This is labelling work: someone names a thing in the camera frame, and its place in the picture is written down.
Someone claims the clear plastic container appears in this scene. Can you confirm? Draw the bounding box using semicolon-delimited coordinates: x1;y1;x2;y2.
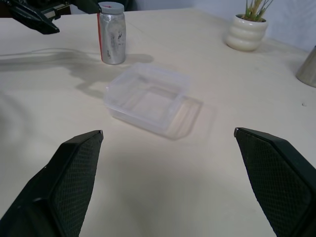
103;62;191;137

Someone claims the white ribbed pot with plant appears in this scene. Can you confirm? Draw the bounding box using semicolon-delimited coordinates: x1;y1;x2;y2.
224;0;270;52

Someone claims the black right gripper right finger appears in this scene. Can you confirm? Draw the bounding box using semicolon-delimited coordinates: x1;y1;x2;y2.
233;127;316;237

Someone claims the silver can with lid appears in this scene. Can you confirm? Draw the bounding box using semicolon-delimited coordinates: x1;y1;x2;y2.
96;10;127;66

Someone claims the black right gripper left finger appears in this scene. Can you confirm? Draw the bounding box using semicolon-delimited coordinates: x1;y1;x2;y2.
0;129;104;237

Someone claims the grey plastic jar lid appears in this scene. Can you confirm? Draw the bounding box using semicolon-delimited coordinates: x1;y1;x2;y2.
97;1;124;15

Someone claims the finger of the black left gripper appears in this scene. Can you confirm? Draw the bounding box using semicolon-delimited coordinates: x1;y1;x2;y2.
5;0;60;35
71;0;101;14

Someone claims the silver metal cone object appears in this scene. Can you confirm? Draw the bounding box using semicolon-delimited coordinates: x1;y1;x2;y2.
295;45;316;88

